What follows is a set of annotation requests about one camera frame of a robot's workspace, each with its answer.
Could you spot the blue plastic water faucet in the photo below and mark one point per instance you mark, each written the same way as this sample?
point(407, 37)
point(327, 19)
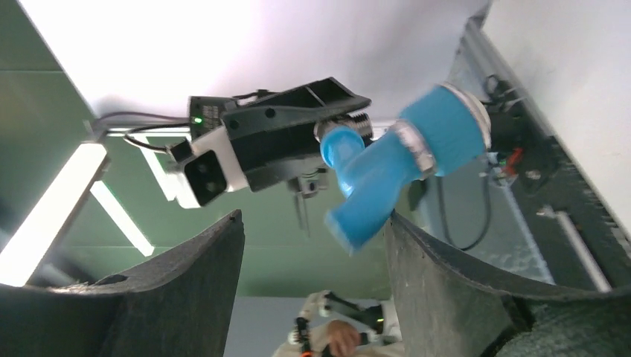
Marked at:
point(434, 136)

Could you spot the small metal pipe fitting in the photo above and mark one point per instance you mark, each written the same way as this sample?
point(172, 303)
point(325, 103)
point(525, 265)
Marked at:
point(359, 123)

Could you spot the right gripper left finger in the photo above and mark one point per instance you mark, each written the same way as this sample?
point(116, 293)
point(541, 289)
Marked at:
point(178, 303)

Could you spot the operator hand in background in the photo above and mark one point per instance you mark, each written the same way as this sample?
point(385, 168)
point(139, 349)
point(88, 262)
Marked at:
point(343, 338)

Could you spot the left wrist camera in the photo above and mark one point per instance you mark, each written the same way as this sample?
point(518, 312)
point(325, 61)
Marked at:
point(205, 168)

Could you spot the ceiling light strip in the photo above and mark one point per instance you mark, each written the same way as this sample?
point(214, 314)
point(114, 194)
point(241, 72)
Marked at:
point(30, 243)
point(121, 218)

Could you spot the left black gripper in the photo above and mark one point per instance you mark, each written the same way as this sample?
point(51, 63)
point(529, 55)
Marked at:
point(271, 111)

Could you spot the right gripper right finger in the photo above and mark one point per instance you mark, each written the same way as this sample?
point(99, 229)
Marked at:
point(450, 303)

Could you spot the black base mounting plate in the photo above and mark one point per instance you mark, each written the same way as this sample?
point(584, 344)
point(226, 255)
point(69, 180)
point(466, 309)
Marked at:
point(579, 240)

